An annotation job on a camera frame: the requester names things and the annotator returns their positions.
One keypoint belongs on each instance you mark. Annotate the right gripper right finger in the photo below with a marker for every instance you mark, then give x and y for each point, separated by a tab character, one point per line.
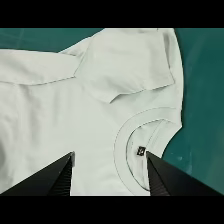
170	180

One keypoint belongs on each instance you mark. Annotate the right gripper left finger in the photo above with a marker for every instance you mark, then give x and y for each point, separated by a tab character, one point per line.
46	180

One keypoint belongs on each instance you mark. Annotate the white T-shirt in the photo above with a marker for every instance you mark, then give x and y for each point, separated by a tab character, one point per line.
86	110

